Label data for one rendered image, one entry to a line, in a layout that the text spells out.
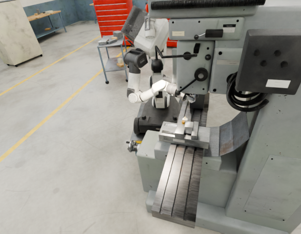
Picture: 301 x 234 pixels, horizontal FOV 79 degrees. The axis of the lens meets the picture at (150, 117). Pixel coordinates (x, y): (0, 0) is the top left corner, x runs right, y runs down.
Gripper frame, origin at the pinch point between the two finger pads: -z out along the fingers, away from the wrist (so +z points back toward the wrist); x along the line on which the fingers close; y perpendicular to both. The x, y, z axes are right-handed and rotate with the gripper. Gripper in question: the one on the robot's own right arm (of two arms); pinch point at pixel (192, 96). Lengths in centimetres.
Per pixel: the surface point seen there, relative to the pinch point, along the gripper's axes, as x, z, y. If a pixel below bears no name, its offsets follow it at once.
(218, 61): -5.6, -16.1, -29.2
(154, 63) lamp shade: -16.8, 16.5, -25.1
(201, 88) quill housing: -6.6, -9.4, -12.0
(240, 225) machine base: -4, -57, 103
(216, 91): -4.9, -17.8, -12.6
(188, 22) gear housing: -12.0, -2.0, -47.2
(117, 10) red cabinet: 297, 441, 22
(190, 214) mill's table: -52, -34, 31
